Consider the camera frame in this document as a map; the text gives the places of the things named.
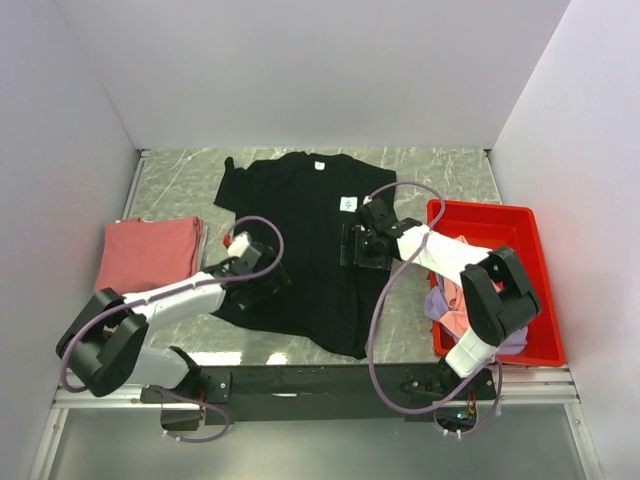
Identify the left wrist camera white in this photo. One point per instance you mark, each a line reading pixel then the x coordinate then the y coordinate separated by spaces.
pixel 236 246

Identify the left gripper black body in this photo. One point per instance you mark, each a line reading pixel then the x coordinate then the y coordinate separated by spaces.
pixel 262 288

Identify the black t-shirt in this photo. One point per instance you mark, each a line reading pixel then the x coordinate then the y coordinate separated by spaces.
pixel 310 198

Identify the aluminium frame rail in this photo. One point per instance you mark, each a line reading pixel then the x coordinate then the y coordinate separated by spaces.
pixel 533 386

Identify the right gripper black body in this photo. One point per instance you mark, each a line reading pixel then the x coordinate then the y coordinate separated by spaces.
pixel 367 253

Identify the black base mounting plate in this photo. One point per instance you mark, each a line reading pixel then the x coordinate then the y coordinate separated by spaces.
pixel 318 392

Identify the pink garment in bin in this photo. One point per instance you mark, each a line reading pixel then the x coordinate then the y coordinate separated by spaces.
pixel 445 304

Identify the lavender garment in bin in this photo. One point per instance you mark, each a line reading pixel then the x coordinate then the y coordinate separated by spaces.
pixel 514 344

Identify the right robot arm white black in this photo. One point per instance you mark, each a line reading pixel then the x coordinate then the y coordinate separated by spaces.
pixel 497 291

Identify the folded red t-shirt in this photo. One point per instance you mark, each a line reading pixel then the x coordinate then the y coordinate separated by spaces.
pixel 140 255

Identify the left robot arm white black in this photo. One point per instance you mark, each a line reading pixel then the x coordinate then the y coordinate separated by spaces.
pixel 105 348

